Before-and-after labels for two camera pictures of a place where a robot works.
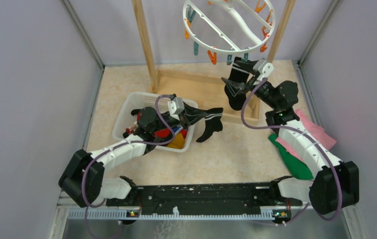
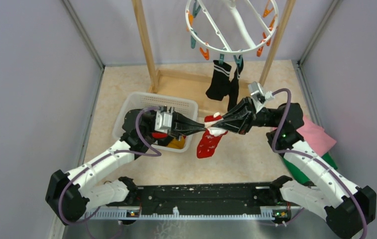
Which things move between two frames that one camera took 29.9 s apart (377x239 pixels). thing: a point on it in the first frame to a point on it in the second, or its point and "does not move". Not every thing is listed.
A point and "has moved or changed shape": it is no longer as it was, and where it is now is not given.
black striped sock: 213,122 to 220,82
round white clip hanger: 247,33 has moved or changed shape
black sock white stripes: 239,74 has moved or changed shape
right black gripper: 235,87 to 242,120
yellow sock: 179,142 does not move
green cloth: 298,169 does not move
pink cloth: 317,132 does not move
